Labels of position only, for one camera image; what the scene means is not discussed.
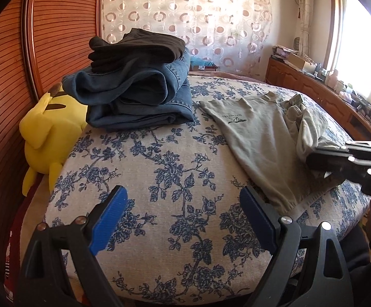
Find row of bottles and jars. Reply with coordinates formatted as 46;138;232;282
313;64;371;128

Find person's dark clothing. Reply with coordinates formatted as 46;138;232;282
342;227;371;307

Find red printed cloth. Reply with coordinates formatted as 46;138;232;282
4;224;24;298

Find folded blue jeans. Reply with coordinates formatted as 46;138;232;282
61;49;195;131

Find white window curtain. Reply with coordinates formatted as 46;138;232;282
296;0;315;58

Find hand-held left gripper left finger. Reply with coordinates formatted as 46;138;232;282
17;185;128;307

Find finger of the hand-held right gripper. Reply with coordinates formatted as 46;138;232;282
339;141;371;164
306;151;371;183

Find blue floral bed cover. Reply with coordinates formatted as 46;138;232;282
43;72;370;303

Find yellow plush toy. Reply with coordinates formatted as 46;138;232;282
19;83;88;195

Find box with teal item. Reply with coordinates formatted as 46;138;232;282
190;56;219;71

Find sheer circle-pattern curtain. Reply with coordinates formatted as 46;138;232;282
101;0;274;79

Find cardboard box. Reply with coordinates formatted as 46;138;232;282
284;53;315;71

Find grey-green sweatshirt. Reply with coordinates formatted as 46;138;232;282
198;91;354;213

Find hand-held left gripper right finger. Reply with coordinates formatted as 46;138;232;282
240;185;355;307

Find folded black pants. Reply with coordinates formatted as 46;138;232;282
88;28;186;74

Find bright window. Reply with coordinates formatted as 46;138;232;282
326;0;371;103

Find wooden sideboard cabinet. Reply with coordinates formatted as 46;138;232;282
265;57;371;141

